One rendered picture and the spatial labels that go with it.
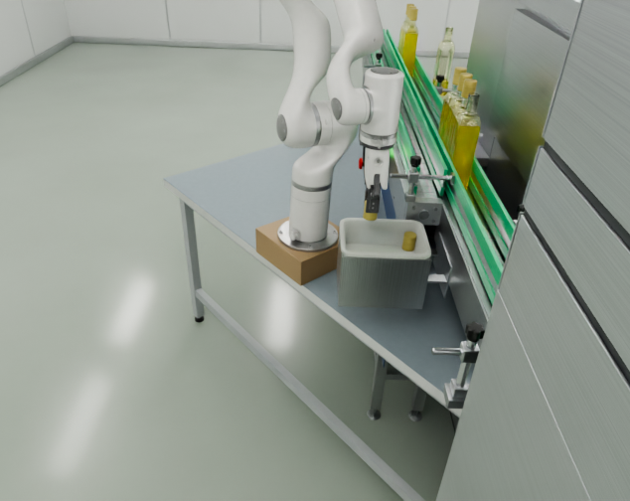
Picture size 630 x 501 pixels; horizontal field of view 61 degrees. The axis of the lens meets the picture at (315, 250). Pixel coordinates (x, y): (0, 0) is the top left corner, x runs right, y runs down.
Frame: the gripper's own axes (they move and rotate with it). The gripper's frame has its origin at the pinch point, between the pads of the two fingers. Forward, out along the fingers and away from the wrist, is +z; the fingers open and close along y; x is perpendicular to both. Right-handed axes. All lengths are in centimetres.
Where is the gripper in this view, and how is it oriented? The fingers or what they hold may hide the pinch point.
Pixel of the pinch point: (372, 201)
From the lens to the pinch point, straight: 132.1
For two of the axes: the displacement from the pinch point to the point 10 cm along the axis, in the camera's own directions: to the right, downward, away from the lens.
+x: -10.0, -0.3, -0.1
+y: 0.0, -5.5, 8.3
